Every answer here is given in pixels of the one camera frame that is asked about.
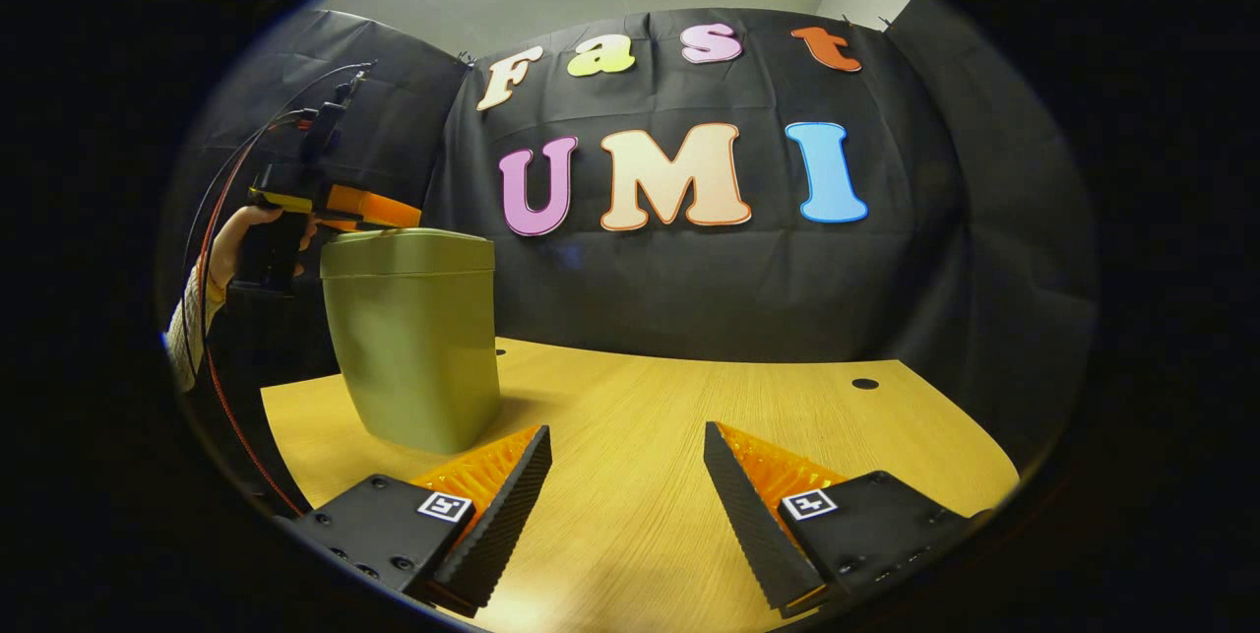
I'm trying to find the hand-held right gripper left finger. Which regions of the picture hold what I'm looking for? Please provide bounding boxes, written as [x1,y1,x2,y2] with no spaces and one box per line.
[285,424,554,619]

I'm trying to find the black backdrop cloth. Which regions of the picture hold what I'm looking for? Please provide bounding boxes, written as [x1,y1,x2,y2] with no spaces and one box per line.
[157,0,1099,516]

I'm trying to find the wooden desktop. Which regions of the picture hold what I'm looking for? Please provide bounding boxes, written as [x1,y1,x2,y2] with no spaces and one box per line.
[260,336,1021,633]

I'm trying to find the black cable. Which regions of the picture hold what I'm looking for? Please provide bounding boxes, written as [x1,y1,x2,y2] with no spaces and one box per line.
[182,62,375,265]

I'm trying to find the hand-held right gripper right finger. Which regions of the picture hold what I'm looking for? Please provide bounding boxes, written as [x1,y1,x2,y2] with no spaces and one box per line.
[703,421,995,619]

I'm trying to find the green desktop garbage bin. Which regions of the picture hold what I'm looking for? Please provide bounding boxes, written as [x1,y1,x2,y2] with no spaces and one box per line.
[319,227,503,457]

